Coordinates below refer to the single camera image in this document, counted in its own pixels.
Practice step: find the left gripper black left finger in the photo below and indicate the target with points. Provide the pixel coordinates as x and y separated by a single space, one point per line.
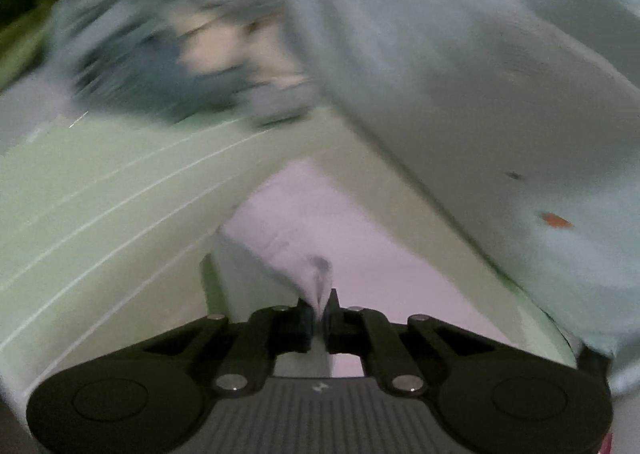
257 343

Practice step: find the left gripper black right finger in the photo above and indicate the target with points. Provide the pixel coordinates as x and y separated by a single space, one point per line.
369 335

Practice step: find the white cloth garment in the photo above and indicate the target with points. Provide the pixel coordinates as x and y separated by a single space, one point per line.
299 236

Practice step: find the blue patterned clothes pile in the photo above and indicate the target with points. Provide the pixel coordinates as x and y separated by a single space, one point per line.
171 59

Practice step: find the green grid cutting mat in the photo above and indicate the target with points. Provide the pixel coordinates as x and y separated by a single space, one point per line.
105 227

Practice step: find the light blue carrot-print storage bag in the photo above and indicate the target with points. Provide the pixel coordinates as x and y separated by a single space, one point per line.
521 118

